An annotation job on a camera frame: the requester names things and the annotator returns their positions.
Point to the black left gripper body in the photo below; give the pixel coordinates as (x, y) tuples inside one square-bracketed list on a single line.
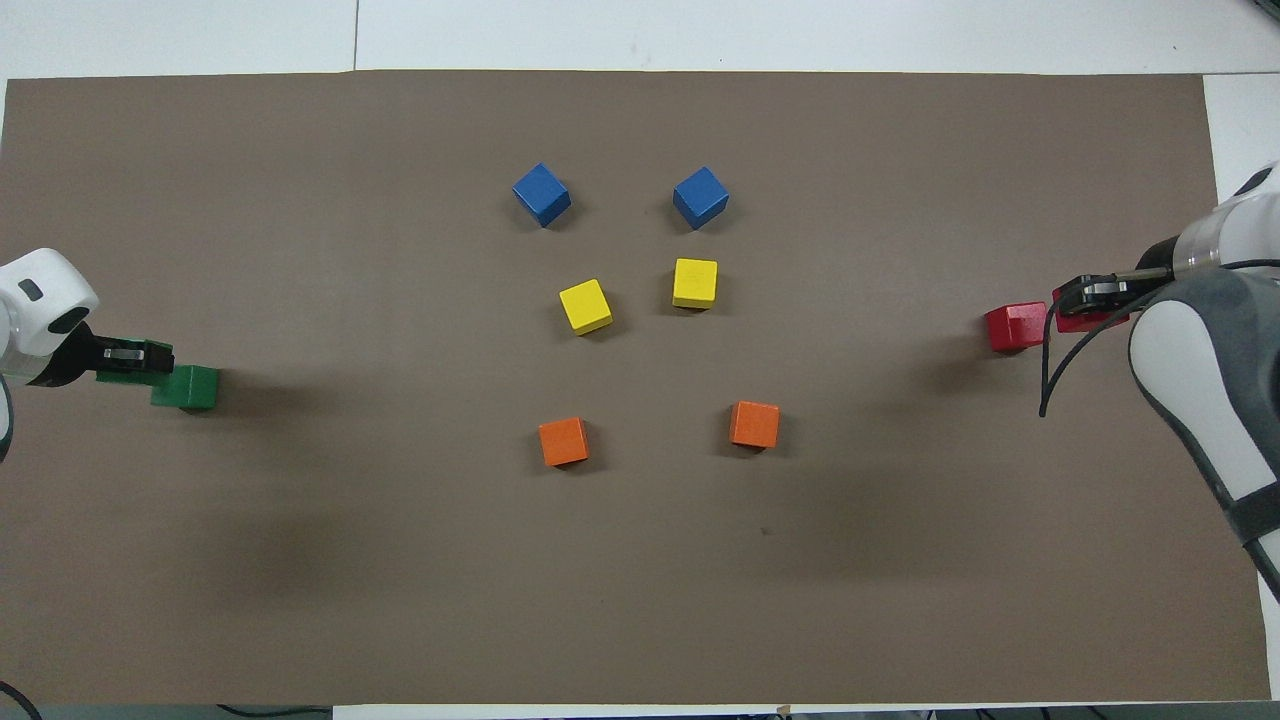
[(90, 360)]

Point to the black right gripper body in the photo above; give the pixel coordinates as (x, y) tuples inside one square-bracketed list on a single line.
[(1160, 260)]

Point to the red wooden cube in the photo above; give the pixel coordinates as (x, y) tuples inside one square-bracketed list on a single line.
[(1016, 327), (1090, 322)]

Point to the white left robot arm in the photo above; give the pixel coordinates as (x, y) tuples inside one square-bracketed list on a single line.
[(40, 300)]

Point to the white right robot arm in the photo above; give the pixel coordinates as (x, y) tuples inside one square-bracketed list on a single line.
[(1200, 340)]

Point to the orange wooden cube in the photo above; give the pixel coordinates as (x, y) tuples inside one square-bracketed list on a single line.
[(564, 441), (755, 424)]

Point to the yellow wooden cube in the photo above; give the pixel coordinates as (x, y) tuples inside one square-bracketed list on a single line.
[(695, 283), (585, 306)]

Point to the blue wooden cube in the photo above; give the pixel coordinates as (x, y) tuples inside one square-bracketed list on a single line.
[(700, 197), (541, 194)]

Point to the brown paper table mat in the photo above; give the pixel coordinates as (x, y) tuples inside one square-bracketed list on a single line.
[(640, 580)]

